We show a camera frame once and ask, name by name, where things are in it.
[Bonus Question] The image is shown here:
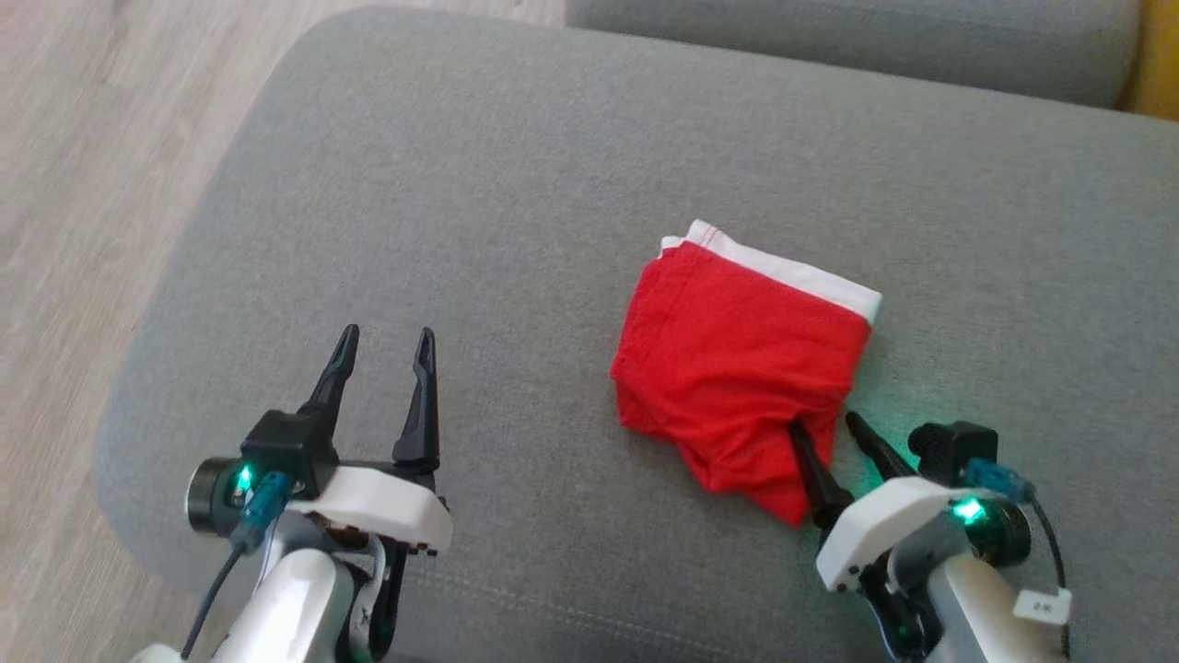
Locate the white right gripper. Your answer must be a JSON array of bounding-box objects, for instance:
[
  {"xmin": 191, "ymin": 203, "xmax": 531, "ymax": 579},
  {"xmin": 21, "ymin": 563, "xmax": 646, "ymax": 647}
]
[{"xmin": 788, "ymin": 412, "xmax": 977, "ymax": 592}]

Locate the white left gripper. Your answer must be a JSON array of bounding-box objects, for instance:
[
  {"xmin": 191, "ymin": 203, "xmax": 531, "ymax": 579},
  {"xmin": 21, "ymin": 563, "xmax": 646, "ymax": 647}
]
[{"xmin": 286, "ymin": 324, "xmax": 454, "ymax": 558}]

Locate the red shorts white waistband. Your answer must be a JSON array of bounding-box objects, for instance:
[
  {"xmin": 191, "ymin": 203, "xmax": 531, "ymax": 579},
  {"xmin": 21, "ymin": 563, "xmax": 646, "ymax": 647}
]
[{"xmin": 610, "ymin": 219, "xmax": 883, "ymax": 528}]

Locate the grey sofa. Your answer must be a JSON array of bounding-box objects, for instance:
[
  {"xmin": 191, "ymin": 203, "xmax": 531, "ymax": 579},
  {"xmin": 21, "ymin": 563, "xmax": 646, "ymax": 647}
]
[{"xmin": 92, "ymin": 5, "xmax": 1179, "ymax": 663}]

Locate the grey sofa seat cushion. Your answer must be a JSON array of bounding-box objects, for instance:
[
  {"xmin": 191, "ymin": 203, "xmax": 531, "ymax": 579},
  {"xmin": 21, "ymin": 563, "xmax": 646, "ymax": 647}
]
[{"xmin": 564, "ymin": 0, "xmax": 1148, "ymax": 110}]

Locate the yellow sofa backrest cushion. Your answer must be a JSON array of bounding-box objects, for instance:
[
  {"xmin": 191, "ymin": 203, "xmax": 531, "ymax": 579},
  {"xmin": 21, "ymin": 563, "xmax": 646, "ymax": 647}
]
[{"xmin": 1119, "ymin": 0, "xmax": 1179, "ymax": 121}]

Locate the teal right cable connector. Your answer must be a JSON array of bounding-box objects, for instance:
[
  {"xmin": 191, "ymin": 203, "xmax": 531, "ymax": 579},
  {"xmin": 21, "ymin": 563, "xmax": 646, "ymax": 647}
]
[{"xmin": 963, "ymin": 458, "xmax": 1033, "ymax": 503}]

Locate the teal cable connector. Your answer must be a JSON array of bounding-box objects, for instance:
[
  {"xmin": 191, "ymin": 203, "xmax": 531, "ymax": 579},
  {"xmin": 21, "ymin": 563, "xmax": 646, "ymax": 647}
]
[
  {"xmin": 963, "ymin": 458, "xmax": 1033, "ymax": 503},
  {"xmin": 230, "ymin": 472, "xmax": 294, "ymax": 553}
]

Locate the teal left cable connector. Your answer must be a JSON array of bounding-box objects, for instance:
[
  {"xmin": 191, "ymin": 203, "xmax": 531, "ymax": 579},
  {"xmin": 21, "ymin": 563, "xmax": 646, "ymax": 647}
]
[{"xmin": 230, "ymin": 472, "xmax": 294, "ymax": 553}]

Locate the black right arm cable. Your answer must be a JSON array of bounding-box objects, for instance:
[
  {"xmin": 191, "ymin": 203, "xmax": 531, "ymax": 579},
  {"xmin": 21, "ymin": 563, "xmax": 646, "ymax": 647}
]
[{"xmin": 1022, "ymin": 493, "xmax": 1074, "ymax": 659}]

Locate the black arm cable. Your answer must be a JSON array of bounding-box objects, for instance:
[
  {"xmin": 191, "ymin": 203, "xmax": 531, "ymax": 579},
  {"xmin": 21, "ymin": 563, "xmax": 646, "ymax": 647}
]
[
  {"xmin": 1022, "ymin": 493, "xmax": 1074, "ymax": 659},
  {"xmin": 181, "ymin": 543, "xmax": 250, "ymax": 659}
]

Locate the white right cable label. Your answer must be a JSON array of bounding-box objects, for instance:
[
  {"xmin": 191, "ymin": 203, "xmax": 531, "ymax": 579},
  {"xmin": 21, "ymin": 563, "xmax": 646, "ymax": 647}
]
[{"xmin": 1013, "ymin": 587, "xmax": 1074, "ymax": 627}]

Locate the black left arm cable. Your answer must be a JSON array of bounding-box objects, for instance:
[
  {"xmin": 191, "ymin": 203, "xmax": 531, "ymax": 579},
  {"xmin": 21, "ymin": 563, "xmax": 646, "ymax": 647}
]
[{"xmin": 181, "ymin": 543, "xmax": 250, "ymax": 659}]

